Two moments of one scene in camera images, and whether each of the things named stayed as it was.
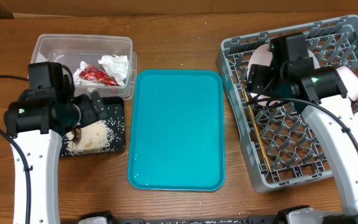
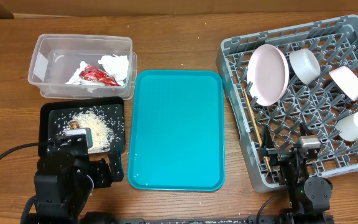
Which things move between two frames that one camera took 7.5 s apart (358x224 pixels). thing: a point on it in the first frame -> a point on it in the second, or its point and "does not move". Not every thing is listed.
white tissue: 116,66 does not move
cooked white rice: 96,136 does not move
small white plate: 353,86 does not move
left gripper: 91,116 -> 104,176
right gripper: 257,79 -> 281,154
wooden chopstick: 258,130 does not move
